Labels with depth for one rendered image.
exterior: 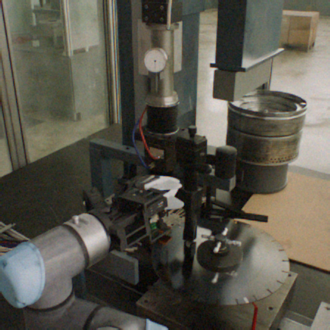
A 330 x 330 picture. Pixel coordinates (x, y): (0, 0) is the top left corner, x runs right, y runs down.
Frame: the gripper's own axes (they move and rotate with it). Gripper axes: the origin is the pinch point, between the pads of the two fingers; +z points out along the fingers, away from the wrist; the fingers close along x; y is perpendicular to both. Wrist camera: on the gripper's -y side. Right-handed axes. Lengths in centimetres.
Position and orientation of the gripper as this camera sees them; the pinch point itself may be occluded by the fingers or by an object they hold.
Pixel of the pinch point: (171, 184)
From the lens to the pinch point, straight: 78.9
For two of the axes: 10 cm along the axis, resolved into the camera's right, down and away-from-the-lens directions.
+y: 7.3, 1.5, -6.6
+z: 6.7, -3.4, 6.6
